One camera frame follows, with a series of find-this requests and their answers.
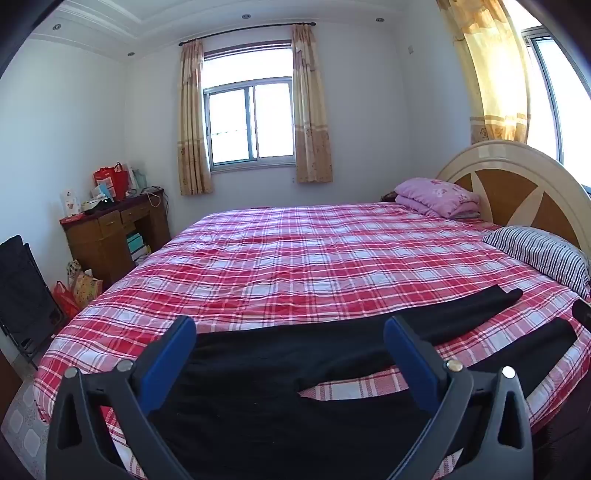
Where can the black folding chair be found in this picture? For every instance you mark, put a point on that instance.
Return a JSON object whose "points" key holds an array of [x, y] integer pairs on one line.
{"points": [[23, 295]]}

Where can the large side window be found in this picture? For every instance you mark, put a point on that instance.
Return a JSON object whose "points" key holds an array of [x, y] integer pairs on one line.
{"points": [[568, 101]]}

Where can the red plastic bag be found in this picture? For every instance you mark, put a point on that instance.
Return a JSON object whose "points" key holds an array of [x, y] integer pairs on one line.
{"points": [[64, 300]]}

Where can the black pants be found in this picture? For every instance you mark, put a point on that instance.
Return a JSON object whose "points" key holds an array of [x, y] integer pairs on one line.
{"points": [[277, 369]]}

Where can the bed with red plaid sheet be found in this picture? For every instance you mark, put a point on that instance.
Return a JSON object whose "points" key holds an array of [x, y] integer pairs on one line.
{"points": [[300, 258]]}

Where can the wooden desk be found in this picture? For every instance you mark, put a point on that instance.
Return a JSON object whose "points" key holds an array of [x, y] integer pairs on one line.
{"points": [[101, 244]]}

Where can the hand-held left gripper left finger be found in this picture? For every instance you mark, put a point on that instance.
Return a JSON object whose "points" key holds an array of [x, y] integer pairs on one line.
{"points": [[168, 355]]}

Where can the red gift bag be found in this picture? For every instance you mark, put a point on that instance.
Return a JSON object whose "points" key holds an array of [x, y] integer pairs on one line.
{"points": [[111, 175]]}

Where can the patterned shopping bag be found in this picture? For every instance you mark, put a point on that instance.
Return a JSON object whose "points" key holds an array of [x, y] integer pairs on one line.
{"points": [[87, 286]]}

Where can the folded pink quilt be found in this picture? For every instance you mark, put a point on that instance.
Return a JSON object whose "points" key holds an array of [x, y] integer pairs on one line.
{"points": [[434, 194]]}

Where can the pale paper bag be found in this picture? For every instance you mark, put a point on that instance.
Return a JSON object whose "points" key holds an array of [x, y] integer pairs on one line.
{"points": [[137, 179]]}

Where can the light blue box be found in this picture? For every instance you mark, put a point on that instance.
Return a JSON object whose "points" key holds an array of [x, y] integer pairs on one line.
{"points": [[105, 188]]}

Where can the beige floral curtain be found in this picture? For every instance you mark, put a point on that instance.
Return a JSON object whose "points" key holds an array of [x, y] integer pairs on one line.
{"points": [[194, 120], [311, 106]]}

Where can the stack of boxes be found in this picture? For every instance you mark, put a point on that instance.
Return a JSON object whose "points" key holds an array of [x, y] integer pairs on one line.
{"points": [[137, 247]]}

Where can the yellow curtain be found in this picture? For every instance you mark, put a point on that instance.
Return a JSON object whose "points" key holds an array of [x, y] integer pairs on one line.
{"points": [[498, 83]]}

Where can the sliding window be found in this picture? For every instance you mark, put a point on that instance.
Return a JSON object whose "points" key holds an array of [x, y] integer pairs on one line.
{"points": [[231, 124]]}

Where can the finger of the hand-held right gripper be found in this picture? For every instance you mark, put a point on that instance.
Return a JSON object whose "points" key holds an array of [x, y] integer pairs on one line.
{"points": [[584, 314]]}

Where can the cream and wood headboard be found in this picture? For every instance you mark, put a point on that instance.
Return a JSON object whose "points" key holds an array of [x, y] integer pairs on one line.
{"points": [[503, 189]]}

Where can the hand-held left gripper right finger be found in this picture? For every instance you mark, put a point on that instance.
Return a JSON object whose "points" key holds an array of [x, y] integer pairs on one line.
{"points": [[408, 360]]}

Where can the white printed box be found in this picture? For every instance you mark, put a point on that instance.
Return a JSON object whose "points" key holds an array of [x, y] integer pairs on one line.
{"points": [[70, 203]]}

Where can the black curtain rod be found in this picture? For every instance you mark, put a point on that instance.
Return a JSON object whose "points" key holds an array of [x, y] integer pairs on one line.
{"points": [[240, 34]]}

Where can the striped pillow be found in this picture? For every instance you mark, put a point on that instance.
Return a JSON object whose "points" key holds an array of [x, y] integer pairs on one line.
{"points": [[540, 251]]}

